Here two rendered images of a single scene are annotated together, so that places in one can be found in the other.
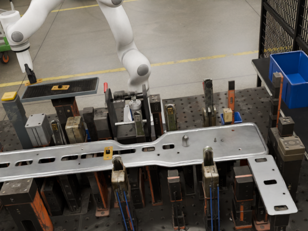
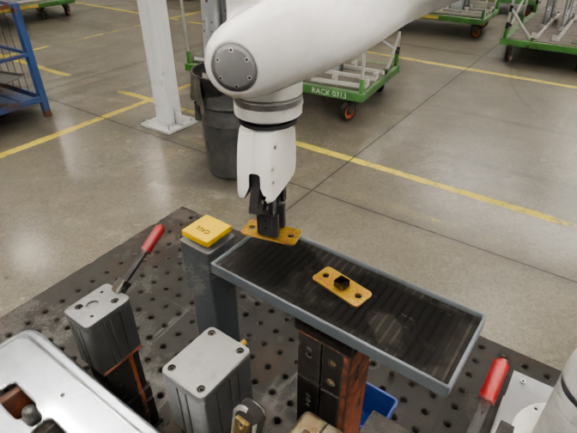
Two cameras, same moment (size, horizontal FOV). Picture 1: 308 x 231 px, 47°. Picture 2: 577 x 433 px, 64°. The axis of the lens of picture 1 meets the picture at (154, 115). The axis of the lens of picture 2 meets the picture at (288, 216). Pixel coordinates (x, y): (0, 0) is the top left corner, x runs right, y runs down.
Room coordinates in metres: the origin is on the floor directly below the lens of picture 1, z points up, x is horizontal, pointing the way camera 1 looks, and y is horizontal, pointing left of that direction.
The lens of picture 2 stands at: (1.07, 0.23, 1.62)
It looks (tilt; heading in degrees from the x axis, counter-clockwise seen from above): 34 degrees down; 33
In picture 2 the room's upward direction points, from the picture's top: straight up
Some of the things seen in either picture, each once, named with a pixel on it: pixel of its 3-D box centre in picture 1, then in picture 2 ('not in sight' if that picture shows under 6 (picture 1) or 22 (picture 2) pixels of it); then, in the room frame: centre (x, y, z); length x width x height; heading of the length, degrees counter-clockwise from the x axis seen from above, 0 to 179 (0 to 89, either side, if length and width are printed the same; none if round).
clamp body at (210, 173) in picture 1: (210, 199); not in sight; (0.95, -0.18, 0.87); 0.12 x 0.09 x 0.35; 177
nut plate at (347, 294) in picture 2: (60, 86); (341, 283); (1.53, 0.44, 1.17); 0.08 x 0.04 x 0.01; 78
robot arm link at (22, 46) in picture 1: (19, 44); (269, 102); (1.52, 0.55, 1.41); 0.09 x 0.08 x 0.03; 13
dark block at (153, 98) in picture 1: (159, 133); not in sight; (1.38, -0.01, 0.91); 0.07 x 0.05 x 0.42; 177
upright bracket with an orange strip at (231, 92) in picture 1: (231, 126); not in sight; (1.30, -0.35, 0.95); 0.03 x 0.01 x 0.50; 87
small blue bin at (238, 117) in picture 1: (231, 123); not in sight; (1.58, -0.43, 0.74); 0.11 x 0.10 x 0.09; 87
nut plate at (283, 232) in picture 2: (33, 81); (271, 229); (1.52, 0.55, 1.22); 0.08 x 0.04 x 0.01; 103
